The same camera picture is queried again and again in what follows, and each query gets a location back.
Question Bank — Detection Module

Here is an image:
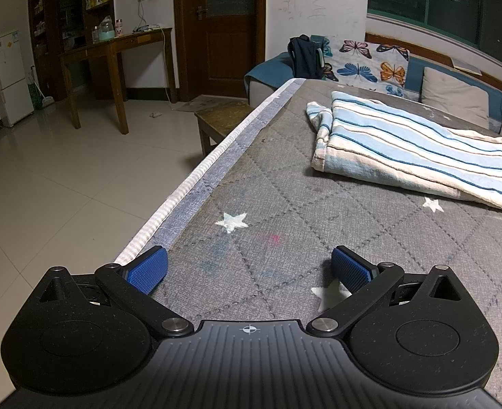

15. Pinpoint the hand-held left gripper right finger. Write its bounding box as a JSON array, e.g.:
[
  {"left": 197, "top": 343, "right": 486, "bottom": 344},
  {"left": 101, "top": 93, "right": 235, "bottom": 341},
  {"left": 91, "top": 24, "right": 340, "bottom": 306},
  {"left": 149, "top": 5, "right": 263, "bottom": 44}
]
[{"left": 308, "top": 245, "right": 475, "bottom": 337}]

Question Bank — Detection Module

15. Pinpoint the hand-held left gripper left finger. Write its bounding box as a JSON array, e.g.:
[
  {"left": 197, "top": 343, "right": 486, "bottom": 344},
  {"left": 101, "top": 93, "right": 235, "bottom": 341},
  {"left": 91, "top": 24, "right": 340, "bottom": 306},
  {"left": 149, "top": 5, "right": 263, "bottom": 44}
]
[{"left": 35, "top": 245, "right": 194, "bottom": 340}]

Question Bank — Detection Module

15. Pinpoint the blue white striped towel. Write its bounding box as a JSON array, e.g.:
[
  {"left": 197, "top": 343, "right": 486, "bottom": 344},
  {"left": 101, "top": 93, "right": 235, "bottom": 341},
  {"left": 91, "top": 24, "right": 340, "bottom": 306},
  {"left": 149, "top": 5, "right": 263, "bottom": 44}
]
[{"left": 305, "top": 91, "right": 502, "bottom": 215}]

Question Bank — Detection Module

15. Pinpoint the grey quilted star mattress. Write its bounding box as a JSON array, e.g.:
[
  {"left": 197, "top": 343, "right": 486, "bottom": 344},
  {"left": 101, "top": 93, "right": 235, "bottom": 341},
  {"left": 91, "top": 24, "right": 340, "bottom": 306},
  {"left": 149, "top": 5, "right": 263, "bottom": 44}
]
[{"left": 114, "top": 78, "right": 502, "bottom": 393}]

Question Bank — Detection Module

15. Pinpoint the low wooden stool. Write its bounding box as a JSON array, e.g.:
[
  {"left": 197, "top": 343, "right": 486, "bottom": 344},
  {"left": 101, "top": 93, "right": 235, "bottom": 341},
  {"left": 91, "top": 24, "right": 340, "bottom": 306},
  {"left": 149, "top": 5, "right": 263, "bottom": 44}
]
[{"left": 194, "top": 101, "right": 252, "bottom": 158}]

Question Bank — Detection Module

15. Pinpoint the flat cardboard sheet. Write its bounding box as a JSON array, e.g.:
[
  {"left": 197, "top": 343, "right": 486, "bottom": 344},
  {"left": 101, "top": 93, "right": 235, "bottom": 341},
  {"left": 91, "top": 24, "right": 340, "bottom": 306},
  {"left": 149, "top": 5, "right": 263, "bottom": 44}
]
[{"left": 178, "top": 96, "right": 222, "bottom": 114}]

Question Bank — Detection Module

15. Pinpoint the butterfly print pillow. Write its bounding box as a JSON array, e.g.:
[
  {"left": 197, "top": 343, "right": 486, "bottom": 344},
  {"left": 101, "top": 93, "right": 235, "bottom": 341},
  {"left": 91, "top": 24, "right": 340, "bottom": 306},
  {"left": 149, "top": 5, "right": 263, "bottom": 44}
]
[{"left": 319, "top": 37, "right": 411, "bottom": 96}]

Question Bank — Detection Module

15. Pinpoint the beige cushion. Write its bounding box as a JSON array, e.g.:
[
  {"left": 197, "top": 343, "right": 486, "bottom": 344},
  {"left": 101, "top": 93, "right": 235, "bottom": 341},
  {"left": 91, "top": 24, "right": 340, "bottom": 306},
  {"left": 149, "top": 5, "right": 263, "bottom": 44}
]
[{"left": 420, "top": 66, "right": 490, "bottom": 129}]

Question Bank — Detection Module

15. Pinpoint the broom with dustpan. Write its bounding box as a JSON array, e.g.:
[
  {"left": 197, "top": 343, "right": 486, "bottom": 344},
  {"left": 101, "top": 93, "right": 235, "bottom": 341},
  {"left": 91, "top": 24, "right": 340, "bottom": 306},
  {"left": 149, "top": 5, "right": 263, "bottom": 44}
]
[{"left": 30, "top": 65, "right": 55, "bottom": 110}]

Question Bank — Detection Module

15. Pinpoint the blue sofa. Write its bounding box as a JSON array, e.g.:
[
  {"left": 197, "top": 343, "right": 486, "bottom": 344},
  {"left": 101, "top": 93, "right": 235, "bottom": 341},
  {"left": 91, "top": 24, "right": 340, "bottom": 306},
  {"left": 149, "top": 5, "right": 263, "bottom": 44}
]
[{"left": 244, "top": 51, "right": 502, "bottom": 135}]

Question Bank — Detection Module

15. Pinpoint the dark backpack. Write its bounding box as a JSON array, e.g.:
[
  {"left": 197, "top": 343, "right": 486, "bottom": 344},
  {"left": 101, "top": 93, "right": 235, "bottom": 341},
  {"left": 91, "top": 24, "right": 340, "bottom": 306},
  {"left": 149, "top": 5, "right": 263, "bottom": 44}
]
[{"left": 287, "top": 35, "right": 324, "bottom": 80}]

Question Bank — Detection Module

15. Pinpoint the wooden desk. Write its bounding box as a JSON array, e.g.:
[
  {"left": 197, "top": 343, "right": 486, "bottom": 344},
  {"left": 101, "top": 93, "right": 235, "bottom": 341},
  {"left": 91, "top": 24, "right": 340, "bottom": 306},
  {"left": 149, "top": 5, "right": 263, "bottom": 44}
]
[{"left": 59, "top": 28, "right": 178, "bottom": 134}]

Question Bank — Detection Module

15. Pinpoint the grey flat book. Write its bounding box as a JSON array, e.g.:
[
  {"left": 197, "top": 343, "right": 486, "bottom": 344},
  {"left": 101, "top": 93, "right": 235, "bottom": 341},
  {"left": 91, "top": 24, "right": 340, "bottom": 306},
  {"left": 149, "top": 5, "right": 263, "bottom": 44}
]
[{"left": 452, "top": 59, "right": 482, "bottom": 75}]

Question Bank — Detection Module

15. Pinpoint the white refrigerator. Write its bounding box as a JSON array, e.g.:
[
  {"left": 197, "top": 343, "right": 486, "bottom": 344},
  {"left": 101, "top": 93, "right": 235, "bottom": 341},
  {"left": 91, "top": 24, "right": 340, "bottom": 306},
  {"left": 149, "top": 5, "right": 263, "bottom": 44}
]
[{"left": 0, "top": 30, "right": 35, "bottom": 128}]

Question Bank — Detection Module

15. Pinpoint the brown wooden door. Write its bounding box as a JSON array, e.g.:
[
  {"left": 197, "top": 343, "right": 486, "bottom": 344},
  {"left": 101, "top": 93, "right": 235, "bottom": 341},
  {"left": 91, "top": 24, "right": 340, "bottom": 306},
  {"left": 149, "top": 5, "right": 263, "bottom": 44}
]
[{"left": 173, "top": 0, "right": 267, "bottom": 100}]

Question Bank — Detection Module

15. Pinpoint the wooden shelf cabinet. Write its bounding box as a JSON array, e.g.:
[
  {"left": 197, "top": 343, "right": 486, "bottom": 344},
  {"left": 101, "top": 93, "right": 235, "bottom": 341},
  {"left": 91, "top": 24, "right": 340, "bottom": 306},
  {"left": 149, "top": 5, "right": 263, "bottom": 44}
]
[{"left": 27, "top": 0, "right": 116, "bottom": 101}]

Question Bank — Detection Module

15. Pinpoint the white power cable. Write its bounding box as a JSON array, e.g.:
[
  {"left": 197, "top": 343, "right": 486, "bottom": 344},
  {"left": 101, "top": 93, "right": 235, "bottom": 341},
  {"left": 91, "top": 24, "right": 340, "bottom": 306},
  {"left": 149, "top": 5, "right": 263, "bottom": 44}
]
[{"left": 137, "top": 0, "right": 172, "bottom": 104}]

